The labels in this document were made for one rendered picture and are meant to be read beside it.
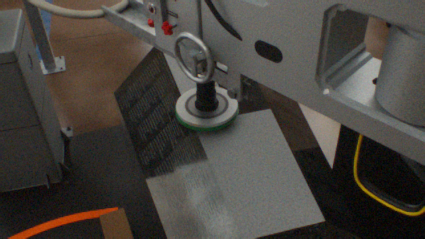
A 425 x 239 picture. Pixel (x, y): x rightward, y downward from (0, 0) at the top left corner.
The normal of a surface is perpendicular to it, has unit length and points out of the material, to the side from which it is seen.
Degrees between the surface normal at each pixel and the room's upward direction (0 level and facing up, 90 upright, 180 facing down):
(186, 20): 90
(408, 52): 90
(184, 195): 45
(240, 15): 90
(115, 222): 0
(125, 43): 0
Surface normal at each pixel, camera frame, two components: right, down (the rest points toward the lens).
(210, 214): -0.70, -0.38
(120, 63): -0.04, -0.76
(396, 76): -0.91, 0.30
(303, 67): -0.69, 0.49
